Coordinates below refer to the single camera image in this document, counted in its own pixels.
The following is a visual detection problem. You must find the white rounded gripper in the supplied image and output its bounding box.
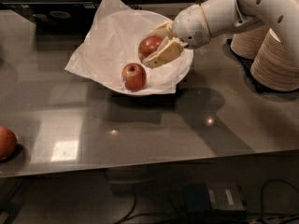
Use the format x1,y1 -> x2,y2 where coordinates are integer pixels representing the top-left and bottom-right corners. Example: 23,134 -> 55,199
142,4 -> 211,68

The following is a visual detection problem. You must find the rear stack of paper plates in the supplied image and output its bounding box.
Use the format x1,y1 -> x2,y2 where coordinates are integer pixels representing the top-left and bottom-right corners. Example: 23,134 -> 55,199
230,25 -> 269,60

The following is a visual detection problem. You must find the stack of paper plates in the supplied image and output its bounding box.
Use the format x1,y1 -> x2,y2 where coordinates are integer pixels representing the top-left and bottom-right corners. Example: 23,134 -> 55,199
230,25 -> 269,60
250,29 -> 299,91

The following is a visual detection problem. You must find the white paper liner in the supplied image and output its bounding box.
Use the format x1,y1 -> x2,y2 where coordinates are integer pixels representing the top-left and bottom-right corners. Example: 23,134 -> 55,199
65,0 -> 193,96

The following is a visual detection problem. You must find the dark box under table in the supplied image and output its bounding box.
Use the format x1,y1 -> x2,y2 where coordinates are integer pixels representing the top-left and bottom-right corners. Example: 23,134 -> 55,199
183,182 -> 247,216

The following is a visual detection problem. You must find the front stack of paper plates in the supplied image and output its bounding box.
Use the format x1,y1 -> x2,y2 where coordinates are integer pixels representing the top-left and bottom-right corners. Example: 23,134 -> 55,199
250,29 -> 299,91

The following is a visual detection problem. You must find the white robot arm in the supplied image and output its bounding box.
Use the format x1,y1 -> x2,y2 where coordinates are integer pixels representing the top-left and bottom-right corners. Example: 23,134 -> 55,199
171,0 -> 299,65

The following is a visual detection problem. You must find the black tray under plates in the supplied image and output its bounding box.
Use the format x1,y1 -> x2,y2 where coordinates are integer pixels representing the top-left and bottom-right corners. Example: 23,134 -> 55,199
225,38 -> 299,95

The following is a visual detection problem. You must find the black cable under table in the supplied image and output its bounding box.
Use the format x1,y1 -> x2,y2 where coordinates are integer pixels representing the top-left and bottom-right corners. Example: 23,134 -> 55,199
111,178 -> 299,224

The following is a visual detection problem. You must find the red apple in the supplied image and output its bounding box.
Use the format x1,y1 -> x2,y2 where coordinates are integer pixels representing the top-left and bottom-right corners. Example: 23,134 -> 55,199
138,35 -> 164,61
0,126 -> 17,161
121,63 -> 147,91

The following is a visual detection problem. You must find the white bowl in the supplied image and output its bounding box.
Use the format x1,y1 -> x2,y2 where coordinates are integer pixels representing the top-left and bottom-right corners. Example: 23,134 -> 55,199
108,10 -> 193,96

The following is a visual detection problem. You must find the red apple at table edge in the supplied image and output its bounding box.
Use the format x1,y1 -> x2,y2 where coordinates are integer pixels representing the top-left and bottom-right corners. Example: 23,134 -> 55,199
0,126 -> 17,161

